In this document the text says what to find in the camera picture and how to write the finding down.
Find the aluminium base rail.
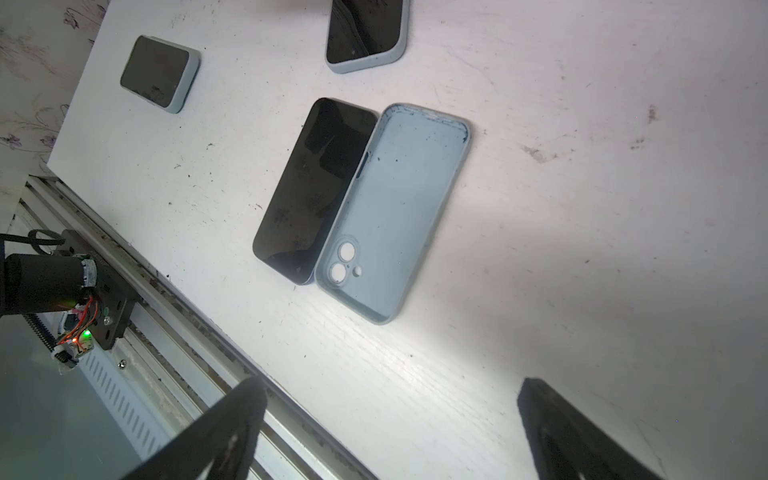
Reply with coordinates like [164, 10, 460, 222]
[20, 175, 374, 479]

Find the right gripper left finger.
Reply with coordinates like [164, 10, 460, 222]
[125, 377, 267, 479]

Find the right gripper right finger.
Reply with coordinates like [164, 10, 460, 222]
[517, 378, 658, 479]

